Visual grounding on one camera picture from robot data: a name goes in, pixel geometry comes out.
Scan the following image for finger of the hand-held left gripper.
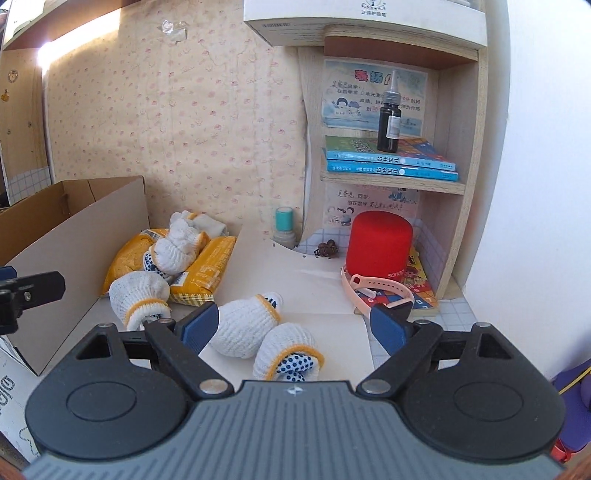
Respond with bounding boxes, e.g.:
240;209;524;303
0;265;66;334

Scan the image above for white paper sheet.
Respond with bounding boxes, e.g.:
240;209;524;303
198;224;377;384

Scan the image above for teal capped small bottle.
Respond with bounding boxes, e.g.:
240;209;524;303
273;206;299;250

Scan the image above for wooden side panel with stickers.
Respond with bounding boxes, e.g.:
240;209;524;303
0;0;52;206

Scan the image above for red cylindrical speaker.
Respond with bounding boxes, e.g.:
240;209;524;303
346;211;414;297

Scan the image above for blue spine book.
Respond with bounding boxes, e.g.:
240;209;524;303
326;159;461;182
324;135;457;172

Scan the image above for white grid desktop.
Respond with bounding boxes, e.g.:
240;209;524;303
99;222;478;384

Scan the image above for light wooden shelf unit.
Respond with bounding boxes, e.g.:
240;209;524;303
298;24;489;302

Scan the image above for pink watch band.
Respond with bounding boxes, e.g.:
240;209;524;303
341;267;415;320

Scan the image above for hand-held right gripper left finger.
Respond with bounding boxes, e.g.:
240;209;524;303
74;302;236;401

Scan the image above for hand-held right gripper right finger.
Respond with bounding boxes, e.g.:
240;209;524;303
355;305;513;398

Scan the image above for white cardboard carton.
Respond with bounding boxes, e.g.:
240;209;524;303
243;0;489;49

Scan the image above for dark dropper bottle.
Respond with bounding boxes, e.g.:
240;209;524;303
377;69;402;153

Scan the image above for yellow snack packet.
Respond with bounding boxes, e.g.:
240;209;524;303
168;236;238;308
100;228;170;299

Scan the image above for pink cartoon certificate poster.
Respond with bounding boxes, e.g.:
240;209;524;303
323;185;421;228

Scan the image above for colourful children's book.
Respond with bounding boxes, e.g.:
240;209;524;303
401;248;440;317

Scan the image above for white box with blue print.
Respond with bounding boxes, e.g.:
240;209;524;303
0;336;44;464

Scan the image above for clear tape scrap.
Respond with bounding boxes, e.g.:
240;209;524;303
159;18;188;45

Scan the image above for purple object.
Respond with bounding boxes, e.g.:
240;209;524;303
551;354;591;408

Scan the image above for brown cardboard box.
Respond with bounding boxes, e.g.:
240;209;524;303
0;176;151;376

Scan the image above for blue cartoon certificate poster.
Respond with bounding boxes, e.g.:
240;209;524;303
321;58;428;133

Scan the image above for red object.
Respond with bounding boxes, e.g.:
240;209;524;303
549;438;579;463

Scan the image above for white knit work glove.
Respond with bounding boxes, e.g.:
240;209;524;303
142;251;174;278
252;322;326;382
213;292;284;359
169;210;229;239
109;271;173;331
148;220;211;277

